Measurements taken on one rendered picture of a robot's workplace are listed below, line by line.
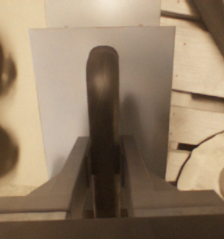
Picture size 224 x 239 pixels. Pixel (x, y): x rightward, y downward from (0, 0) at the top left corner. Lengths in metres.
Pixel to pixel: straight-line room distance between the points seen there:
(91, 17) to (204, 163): 0.45
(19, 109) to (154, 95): 0.54
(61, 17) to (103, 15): 0.05
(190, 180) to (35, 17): 0.66
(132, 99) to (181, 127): 0.34
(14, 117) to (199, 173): 0.61
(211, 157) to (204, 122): 0.10
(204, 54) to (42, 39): 0.40
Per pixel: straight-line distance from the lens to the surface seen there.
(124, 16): 0.24
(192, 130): 0.52
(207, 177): 0.55
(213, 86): 0.52
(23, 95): 0.64
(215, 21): 0.47
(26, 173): 0.74
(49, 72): 0.18
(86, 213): 0.28
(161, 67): 0.18
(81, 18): 0.24
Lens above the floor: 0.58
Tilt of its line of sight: 75 degrees down
